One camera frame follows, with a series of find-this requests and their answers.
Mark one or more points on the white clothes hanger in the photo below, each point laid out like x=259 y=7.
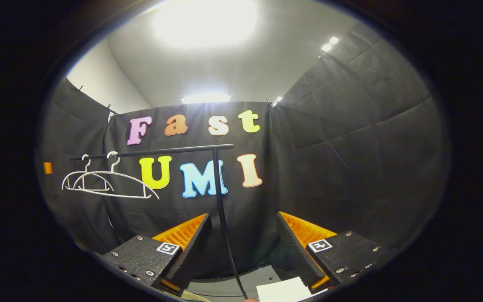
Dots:
x=112 y=167
x=86 y=167

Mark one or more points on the ceiling light panel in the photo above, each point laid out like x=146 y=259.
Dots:
x=206 y=98
x=329 y=44
x=277 y=100
x=206 y=21

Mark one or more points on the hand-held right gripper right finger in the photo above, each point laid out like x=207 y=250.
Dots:
x=294 y=251

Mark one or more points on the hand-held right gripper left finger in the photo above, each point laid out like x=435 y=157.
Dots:
x=193 y=251

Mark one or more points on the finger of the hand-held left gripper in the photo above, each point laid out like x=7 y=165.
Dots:
x=48 y=167

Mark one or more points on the black clothes rack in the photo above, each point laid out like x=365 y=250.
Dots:
x=220 y=201

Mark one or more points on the white flat board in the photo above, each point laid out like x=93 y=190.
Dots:
x=283 y=290

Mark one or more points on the black backdrop cloth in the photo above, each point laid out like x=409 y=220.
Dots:
x=350 y=147

